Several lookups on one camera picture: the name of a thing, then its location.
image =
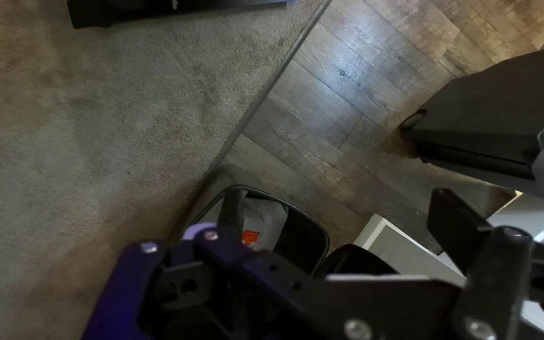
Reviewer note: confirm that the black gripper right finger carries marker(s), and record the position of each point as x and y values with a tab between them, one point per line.
500	276

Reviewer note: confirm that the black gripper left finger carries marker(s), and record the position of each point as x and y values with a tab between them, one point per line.
273	295

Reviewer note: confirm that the black dust bin body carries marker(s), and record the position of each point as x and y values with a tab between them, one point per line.
303	236

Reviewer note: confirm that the white plastic trash bag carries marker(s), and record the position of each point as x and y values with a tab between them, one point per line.
265	219

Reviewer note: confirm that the grey lidded trash can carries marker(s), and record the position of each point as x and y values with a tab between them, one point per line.
500	119

